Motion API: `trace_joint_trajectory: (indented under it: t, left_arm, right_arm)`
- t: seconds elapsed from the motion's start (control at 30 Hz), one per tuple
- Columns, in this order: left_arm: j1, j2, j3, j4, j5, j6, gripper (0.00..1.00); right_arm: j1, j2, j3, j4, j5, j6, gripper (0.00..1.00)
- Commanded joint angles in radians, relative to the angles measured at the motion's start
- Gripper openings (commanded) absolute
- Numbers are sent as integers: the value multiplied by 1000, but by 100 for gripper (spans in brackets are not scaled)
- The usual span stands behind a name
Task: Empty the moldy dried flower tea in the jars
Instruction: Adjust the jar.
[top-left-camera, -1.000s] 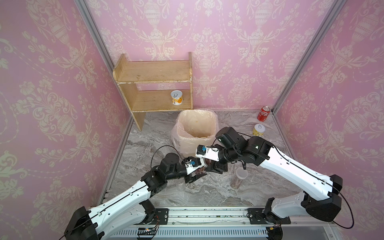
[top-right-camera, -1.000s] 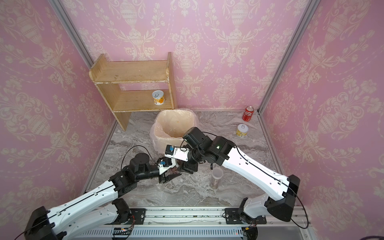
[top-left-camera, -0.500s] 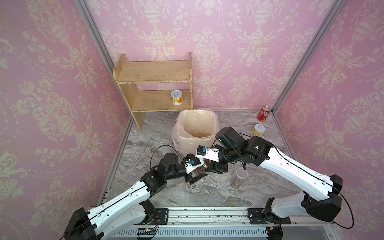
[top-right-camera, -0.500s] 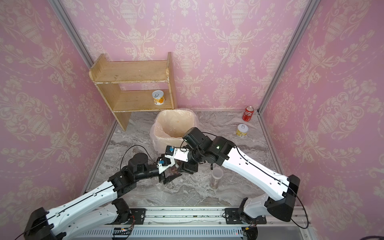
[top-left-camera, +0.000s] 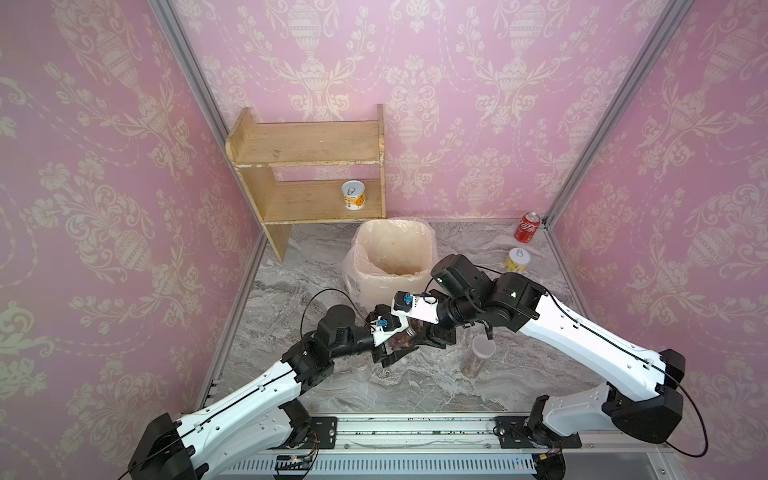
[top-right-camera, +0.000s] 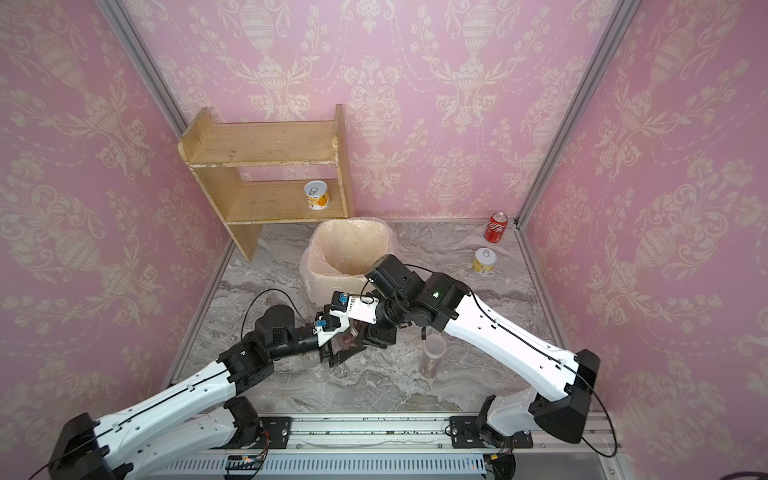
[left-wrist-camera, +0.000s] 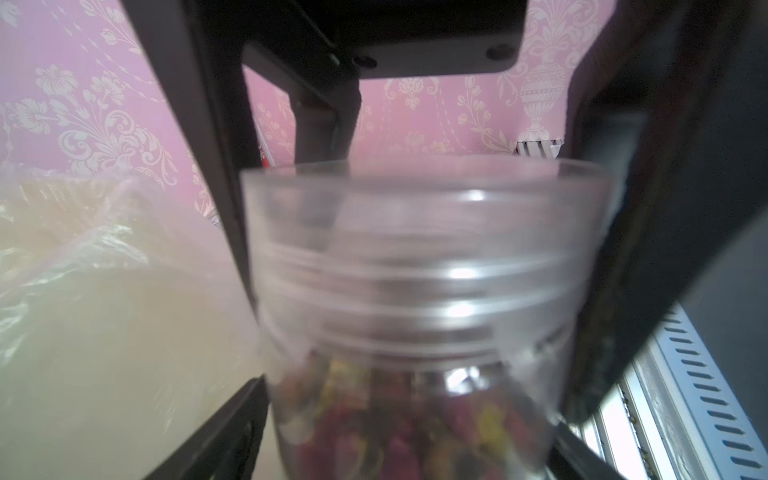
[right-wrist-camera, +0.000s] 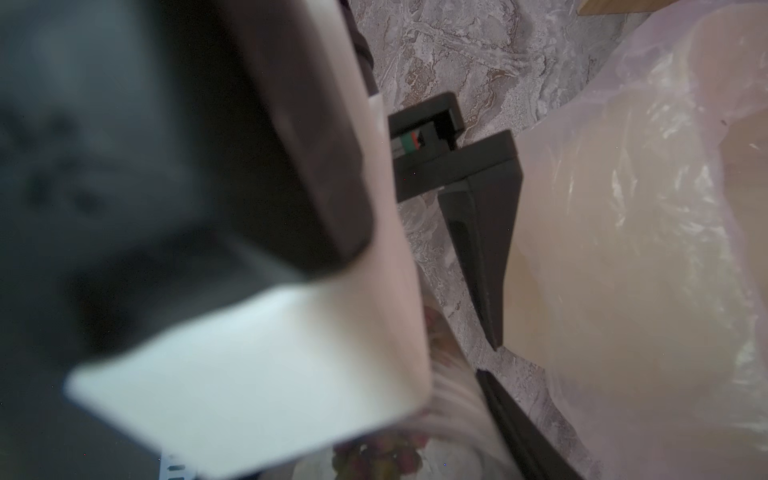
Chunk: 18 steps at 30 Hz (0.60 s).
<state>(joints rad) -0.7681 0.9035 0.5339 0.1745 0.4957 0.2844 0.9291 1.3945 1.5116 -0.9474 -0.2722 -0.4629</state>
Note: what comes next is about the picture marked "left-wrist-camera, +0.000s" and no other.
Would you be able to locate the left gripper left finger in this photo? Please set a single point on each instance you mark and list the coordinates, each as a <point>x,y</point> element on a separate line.
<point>227,445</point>

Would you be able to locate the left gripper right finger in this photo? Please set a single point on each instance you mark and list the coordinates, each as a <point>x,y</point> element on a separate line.
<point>571,459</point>

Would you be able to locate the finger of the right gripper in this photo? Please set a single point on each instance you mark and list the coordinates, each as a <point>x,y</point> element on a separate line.
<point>195,49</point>
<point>674,94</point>

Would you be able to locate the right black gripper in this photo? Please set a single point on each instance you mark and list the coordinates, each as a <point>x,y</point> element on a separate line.
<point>318,52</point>

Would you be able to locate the clear jar flower tea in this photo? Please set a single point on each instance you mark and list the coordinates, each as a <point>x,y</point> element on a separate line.
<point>419,314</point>

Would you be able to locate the red cola can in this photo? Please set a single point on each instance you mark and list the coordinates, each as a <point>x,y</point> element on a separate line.
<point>266,159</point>

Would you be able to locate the cream trash bin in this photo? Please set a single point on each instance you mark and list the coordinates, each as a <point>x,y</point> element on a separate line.
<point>120,360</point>

